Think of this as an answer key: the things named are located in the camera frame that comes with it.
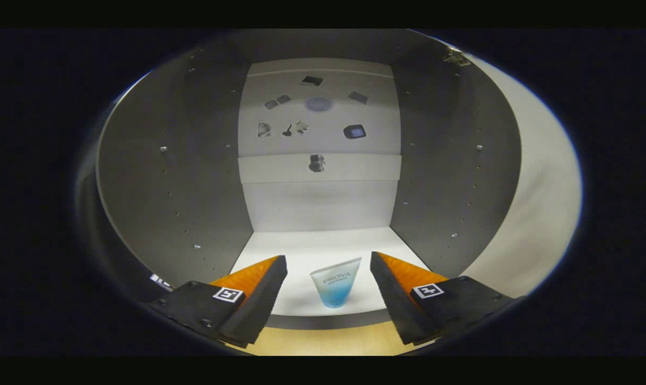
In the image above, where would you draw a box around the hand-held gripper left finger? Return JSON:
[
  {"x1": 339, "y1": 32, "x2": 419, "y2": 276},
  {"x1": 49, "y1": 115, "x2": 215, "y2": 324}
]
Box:
[{"x1": 147, "y1": 255, "x2": 289, "y2": 348}]

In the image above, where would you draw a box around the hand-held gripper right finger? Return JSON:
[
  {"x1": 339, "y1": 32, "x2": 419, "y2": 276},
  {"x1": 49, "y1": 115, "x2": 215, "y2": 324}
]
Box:
[{"x1": 370, "y1": 251, "x2": 524, "y2": 345}]

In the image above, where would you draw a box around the blue white cosmetic tube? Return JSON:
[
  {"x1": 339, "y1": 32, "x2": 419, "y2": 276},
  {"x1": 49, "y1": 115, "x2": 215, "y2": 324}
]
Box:
[{"x1": 309, "y1": 257, "x2": 362, "y2": 309}]

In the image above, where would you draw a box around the grey cabinet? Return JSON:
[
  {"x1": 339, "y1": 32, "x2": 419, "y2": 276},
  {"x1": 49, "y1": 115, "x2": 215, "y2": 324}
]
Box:
[{"x1": 96, "y1": 29, "x2": 521, "y2": 329}]

